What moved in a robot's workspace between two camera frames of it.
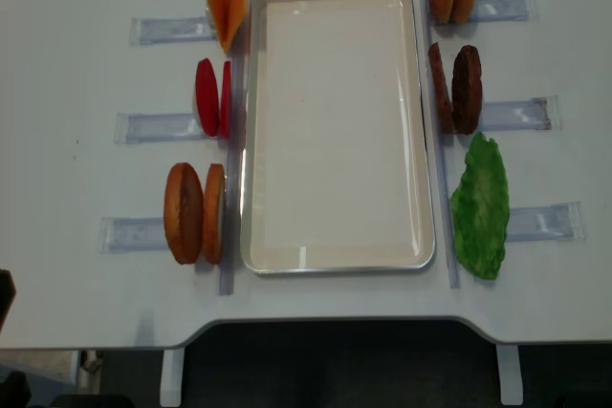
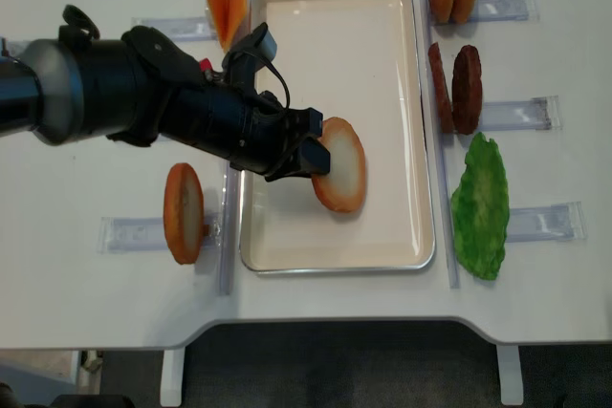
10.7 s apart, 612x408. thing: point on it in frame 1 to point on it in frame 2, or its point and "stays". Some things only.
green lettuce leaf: x=480 y=208 stays
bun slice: x=214 y=213 to x=343 y=187
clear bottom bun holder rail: x=132 y=234 stays
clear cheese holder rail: x=171 y=30 stays
